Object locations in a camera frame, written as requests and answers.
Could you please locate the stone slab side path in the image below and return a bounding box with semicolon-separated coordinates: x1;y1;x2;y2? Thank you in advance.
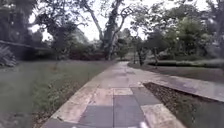
128;66;224;103

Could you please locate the spiky leafed plant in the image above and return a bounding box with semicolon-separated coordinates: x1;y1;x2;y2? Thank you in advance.
0;44;18;68

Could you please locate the dark low wall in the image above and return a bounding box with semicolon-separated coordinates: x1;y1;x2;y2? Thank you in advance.
0;39;54;63

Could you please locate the robot's own part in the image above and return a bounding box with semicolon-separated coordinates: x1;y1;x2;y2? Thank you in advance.
139;121;149;128

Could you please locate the low green hedge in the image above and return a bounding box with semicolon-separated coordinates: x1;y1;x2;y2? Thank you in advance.
146;59;224;69

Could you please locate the large forked tree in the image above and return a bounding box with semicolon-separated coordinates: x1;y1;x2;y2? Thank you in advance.
79;0;134;62

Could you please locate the wood of trees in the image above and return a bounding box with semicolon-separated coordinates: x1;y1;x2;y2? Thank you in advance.
0;0;224;68

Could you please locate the grass lawn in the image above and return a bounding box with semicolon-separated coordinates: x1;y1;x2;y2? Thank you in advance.
142;81;224;128
0;59;116;128
128;63;224;84

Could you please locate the small tree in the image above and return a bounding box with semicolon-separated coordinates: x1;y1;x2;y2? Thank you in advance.
144;31;169;66
131;36;148;66

